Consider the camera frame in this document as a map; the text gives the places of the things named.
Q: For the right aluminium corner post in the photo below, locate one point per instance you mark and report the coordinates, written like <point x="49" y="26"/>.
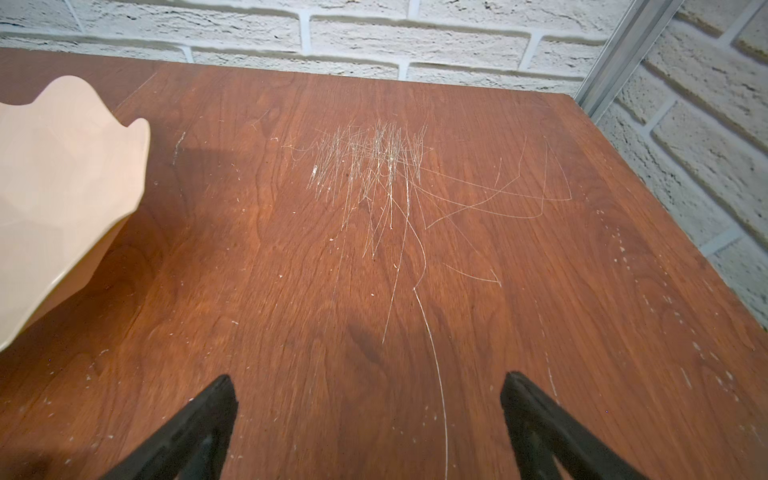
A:
<point x="626" y="48"/>

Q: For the beige wavy fruit bowl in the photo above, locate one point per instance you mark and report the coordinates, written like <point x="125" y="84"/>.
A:
<point x="71" y="176"/>

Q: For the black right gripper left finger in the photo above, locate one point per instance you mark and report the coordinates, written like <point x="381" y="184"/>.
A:
<point x="193" y="444"/>

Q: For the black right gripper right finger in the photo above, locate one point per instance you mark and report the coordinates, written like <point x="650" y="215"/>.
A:
<point x="545" y="438"/>

